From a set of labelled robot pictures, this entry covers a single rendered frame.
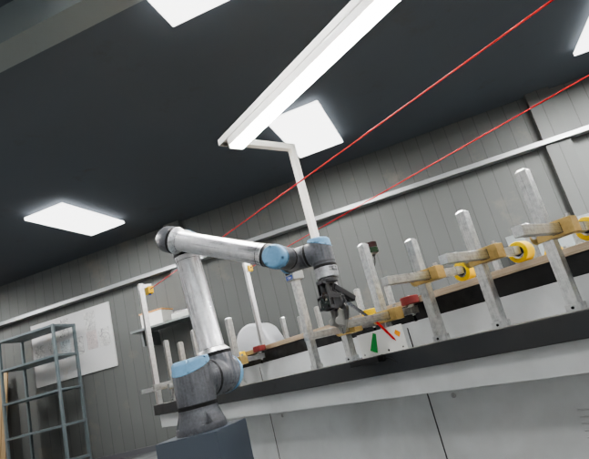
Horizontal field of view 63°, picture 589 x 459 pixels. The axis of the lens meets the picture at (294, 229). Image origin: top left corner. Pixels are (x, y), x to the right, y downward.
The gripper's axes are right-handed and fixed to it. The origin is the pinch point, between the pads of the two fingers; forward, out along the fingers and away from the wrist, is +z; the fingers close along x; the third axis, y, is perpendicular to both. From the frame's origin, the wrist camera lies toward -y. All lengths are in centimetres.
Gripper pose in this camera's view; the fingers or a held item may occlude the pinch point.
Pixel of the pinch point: (345, 330)
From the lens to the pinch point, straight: 187.2
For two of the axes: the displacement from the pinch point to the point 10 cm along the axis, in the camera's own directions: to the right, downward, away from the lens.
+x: 5.7, -3.5, -7.4
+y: -7.9, 0.1, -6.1
